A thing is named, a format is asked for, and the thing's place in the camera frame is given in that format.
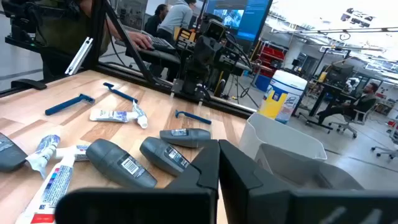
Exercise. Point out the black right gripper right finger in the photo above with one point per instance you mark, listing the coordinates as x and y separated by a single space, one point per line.
264 205

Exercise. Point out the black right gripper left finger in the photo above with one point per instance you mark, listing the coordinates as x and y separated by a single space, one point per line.
186 205

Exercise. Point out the grey deodorant bottle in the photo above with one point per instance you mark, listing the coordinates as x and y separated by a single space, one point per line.
186 137
11 154
161 154
115 163

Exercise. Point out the white toothpaste tube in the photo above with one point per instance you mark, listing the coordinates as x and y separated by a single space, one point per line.
140 116
81 152
109 115
46 146
56 186

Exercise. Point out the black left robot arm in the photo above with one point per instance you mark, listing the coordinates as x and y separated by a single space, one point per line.
199 82

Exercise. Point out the black keyboard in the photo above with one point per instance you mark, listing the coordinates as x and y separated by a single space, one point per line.
161 43

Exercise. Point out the person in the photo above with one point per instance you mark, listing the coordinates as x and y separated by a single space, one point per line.
177 17
154 21
62 25
363 102

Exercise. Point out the large blue-screen monitor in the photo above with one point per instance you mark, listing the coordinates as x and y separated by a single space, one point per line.
248 18

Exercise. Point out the grey plastic bin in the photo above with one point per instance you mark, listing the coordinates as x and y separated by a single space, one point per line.
311 174

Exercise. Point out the blue plastic tub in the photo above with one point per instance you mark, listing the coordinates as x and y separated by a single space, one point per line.
262 83

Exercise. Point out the red shelf cart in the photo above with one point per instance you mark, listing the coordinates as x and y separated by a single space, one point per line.
272 56

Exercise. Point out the person's hand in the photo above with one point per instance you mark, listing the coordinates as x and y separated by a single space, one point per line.
141 40

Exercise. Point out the white plastic bin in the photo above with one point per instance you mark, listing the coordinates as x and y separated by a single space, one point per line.
280 133

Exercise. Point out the Lysol wipes canister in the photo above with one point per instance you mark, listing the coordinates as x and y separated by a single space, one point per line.
280 99

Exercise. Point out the office chair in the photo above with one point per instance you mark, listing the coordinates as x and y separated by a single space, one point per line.
388 151
354 119

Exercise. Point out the black office desk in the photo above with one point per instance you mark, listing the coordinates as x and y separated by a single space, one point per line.
329 90

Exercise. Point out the silver aluminium bar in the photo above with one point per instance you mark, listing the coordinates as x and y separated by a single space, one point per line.
79 56

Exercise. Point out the black computer monitor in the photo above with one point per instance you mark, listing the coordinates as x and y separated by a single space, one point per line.
339 74

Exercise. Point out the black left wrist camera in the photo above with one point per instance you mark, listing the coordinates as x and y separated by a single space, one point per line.
214 29

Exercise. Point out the black aluminium table frame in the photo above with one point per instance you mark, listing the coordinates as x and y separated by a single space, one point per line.
230 109

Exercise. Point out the black edge bracket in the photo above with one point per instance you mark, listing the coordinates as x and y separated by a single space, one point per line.
29 84

